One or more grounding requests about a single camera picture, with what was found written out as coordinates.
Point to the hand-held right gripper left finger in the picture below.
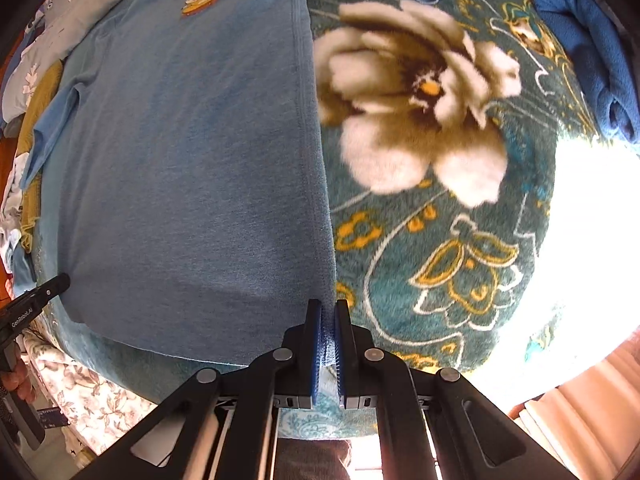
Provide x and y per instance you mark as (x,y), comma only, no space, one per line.
(313,355)

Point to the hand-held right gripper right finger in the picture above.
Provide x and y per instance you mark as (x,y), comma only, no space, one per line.
(341,355)

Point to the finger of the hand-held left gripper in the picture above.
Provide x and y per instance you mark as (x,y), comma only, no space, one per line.
(59,286)

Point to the light blue t-shirt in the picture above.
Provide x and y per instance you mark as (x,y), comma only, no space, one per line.
(190,160)

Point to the person's left hand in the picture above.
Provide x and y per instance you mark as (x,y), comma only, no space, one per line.
(19,382)

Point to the white and blue cloth pile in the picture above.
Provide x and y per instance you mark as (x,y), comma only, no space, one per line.
(12,240)

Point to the person's leg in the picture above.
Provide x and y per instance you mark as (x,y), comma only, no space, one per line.
(310,460)

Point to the white floral bed sheet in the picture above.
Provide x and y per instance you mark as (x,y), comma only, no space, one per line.
(100,400)

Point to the teal floral blanket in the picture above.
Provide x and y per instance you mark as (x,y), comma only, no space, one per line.
(440,270)

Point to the mustard yellow knitted garment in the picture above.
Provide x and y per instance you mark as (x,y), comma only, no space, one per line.
(42,95)

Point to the pale blue floral quilt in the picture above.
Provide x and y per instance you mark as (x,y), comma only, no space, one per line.
(75,15)

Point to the dark blue fleece garment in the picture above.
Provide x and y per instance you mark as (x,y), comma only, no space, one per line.
(590,45)

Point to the wooden bed frame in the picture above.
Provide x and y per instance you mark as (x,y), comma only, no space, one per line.
(7,152)

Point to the cream window frame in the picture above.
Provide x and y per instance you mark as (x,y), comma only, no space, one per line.
(575,410)

